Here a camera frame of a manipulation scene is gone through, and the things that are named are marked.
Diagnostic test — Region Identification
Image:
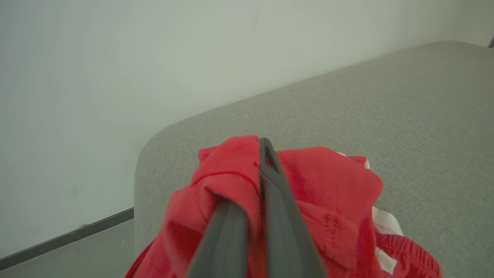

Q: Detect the grey fabric sofa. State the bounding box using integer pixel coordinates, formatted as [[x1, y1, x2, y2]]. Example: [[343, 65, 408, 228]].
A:
[[134, 41, 494, 278]]

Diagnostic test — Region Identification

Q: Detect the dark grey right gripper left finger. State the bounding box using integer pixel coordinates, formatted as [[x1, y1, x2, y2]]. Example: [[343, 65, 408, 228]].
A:
[[186, 200, 249, 278]]

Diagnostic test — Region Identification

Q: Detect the red clothing with white trim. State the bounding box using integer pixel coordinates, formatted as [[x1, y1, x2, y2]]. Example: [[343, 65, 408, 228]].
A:
[[124, 135, 442, 278]]

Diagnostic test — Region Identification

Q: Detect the black baseboard strip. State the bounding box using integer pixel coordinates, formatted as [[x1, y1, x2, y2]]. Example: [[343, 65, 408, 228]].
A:
[[0, 207, 134, 271]]

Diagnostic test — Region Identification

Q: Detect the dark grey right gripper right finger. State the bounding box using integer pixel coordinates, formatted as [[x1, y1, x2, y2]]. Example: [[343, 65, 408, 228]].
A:
[[259, 137, 327, 278]]

